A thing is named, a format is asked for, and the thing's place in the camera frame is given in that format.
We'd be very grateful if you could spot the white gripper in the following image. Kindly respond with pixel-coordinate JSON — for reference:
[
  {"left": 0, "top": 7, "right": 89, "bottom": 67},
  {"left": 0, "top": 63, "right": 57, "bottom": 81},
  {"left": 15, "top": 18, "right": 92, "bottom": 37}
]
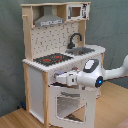
[{"left": 56, "top": 70, "right": 77, "bottom": 86}]

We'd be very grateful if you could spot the white oven door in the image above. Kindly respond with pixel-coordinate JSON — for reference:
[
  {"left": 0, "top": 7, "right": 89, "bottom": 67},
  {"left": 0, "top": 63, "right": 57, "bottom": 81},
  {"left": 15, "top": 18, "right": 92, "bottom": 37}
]
[{"left": 49, "top": 86, "right": 96, "bottom": 128}]

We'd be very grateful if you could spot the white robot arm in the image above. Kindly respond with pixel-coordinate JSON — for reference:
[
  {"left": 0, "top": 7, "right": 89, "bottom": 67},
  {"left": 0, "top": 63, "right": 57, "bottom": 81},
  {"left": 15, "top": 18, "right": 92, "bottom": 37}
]
[{"left": 56, "top": 55, "right": 128, "bottom": 88}]

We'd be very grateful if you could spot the wooden toy kitchen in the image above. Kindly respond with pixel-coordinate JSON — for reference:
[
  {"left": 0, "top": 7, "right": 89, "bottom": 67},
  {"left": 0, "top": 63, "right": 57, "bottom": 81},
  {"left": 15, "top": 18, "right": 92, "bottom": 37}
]
[{"left": 22, "top": 2, "right": 105, "bottom": 128}]

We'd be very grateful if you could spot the black toy stovetop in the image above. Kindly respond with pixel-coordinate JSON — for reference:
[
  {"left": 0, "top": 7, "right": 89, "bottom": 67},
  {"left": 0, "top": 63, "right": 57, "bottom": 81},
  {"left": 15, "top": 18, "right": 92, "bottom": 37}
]
[{"left": 34, "top": 53, "right": 71, "bottom": 66}]

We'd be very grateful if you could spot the grey toy sink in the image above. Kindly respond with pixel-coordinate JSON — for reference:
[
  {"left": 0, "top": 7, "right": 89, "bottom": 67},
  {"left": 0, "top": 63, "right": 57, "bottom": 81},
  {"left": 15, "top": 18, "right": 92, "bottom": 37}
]
[{"left": 66, "top": 47, "right": 94, "bottom": 56}]

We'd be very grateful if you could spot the black toy faucet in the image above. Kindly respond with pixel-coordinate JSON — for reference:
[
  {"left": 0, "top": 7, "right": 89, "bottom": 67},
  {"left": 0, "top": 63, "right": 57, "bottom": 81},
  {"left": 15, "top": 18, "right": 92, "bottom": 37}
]
[{"left": 67, "top": 33, "right": 82, "bottom": 49}]

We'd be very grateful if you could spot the grey backdrop curtain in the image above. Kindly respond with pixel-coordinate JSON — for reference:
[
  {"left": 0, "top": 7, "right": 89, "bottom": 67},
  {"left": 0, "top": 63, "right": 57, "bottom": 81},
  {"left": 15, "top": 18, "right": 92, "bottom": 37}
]
[{"left": 0, "top": 0, "right": 128, "bottom": 117}]

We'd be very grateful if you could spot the grey range hood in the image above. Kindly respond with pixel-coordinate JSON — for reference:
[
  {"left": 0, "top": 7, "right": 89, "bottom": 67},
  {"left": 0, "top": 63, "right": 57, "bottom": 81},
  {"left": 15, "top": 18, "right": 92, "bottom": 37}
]
[{"left": 35, "top": 6, "right": 64, "bottom": 27}]

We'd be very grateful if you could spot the white toy microwave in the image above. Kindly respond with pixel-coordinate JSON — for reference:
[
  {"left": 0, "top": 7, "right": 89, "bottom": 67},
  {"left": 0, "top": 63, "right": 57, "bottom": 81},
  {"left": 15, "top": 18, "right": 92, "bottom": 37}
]
[{"left": 66, "top": 3, "right": 90, "bottom": 21}]

